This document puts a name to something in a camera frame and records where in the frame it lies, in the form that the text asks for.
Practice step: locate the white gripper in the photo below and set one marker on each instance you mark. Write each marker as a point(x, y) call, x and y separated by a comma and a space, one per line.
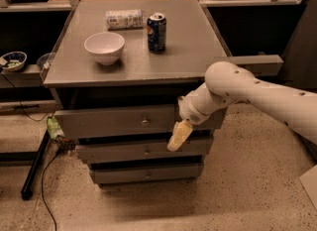
point(188, 112)

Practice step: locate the grey top drawer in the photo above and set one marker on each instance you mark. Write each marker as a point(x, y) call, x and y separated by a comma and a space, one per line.
point(117, 121)

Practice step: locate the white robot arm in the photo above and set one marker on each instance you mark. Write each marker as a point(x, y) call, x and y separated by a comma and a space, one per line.
point(225, 84)

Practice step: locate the grey drawer cabinet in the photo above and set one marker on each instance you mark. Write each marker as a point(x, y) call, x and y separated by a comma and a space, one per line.
point(139, 78)

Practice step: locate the grey middle drawer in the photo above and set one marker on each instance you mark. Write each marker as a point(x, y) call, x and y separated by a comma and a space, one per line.
point(141, 150)

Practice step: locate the blue pepsi can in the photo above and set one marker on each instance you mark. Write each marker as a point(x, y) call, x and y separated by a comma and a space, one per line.
point(156, 27)

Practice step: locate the grey side shelf beam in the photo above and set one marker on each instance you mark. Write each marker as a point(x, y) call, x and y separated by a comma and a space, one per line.
point(265, 65)

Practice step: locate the white ceramic bowl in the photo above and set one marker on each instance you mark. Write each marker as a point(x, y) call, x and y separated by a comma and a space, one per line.
point(106, 47)

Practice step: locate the lying silver can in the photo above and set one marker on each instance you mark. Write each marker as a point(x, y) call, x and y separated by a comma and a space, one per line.
point(124, 19)

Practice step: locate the green snack bag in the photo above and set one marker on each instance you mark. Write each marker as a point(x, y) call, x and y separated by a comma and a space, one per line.
point(57, 134)

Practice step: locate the small glass bowl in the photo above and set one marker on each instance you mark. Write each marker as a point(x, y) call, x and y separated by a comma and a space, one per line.
point(45, 61)

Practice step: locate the left grey shelf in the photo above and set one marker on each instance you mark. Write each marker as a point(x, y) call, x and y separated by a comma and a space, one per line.
point(29, 76)

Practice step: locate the black table leg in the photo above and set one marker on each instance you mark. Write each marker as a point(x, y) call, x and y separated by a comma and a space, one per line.
point(26, 191)

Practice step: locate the blue patterned bowl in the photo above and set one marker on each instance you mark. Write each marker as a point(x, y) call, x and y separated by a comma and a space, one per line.
point(13, 61)

